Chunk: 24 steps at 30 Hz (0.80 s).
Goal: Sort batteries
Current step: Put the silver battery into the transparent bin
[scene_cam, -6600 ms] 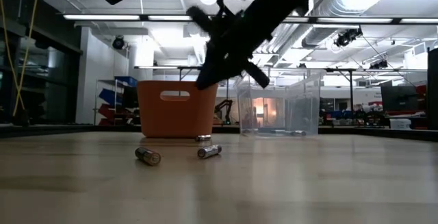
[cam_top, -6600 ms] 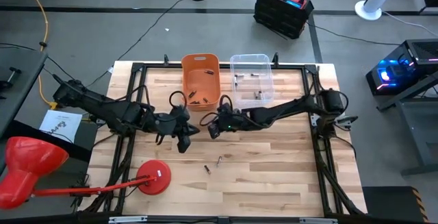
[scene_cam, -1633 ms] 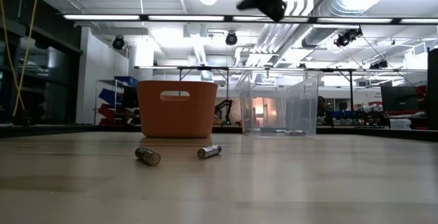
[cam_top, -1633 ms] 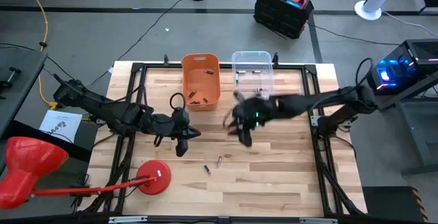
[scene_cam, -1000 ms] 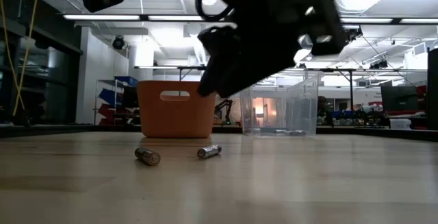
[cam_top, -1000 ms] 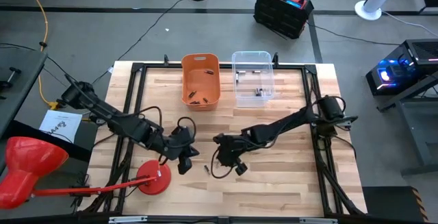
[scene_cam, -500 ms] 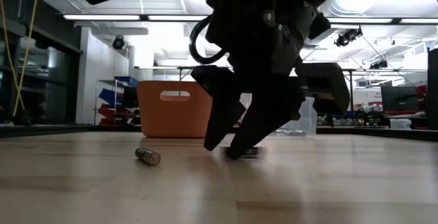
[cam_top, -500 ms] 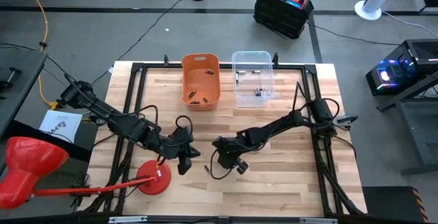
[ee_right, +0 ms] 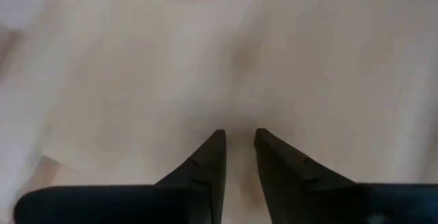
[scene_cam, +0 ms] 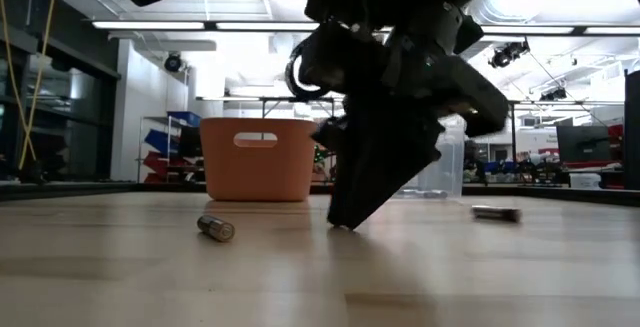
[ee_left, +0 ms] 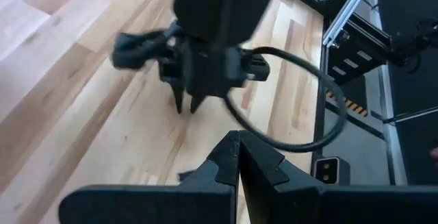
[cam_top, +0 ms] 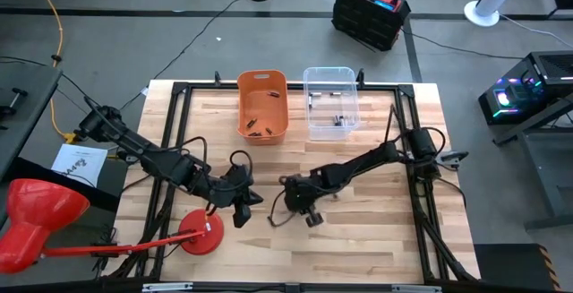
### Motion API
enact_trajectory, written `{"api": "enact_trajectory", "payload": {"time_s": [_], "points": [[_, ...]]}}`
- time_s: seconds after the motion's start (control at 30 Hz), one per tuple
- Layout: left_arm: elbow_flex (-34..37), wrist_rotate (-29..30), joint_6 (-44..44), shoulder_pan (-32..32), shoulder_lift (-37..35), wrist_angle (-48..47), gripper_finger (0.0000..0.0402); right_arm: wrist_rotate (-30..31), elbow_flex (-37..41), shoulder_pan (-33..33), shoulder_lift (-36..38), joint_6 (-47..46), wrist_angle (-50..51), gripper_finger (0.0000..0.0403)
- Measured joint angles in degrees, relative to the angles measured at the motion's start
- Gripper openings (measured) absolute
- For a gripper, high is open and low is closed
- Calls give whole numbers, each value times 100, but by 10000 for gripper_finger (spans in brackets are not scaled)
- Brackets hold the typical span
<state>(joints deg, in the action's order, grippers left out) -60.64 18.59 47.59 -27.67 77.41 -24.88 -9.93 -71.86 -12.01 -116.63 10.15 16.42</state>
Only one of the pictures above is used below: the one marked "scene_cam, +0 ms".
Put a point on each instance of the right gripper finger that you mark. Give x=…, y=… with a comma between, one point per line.
x=360, y=167
x=415, y=142

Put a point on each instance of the clear plastic bin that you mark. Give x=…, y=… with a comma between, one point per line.
x=450, y=167

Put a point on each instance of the small cylindrical battery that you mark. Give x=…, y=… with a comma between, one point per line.
x=495, y=213
x=412, y=193
x=436, y=194
x=217, y=228

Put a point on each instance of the orange plastic bin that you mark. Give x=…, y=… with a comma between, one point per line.
x=225, y=177

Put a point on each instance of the long ceiling light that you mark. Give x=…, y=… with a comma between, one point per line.
x=150, y=25
x=265, y=26
x=612, y=31
x=530, y=30

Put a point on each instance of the round black ceiling fixture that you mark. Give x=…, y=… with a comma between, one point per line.
x=173, y=62

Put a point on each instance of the black metal truss stand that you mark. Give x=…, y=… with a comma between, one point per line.
x=280, y=99

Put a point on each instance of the black ceiling spotlight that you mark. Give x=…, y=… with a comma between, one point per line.
x=552, y=94
x=505, y=56

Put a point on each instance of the blue storage bin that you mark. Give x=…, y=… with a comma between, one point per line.
x=186, y=118
x=159, y=142

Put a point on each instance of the metal shelf rack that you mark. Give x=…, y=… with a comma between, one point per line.
x=141, y=147

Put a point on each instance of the black monitor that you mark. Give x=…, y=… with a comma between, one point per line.
x=582, y=144

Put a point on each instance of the white box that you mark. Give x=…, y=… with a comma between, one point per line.
x=585, y=181

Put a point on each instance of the red storage bin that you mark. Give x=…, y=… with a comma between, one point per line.
x=156, y=163

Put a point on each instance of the black upright column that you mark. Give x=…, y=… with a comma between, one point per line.
x=632, y=132

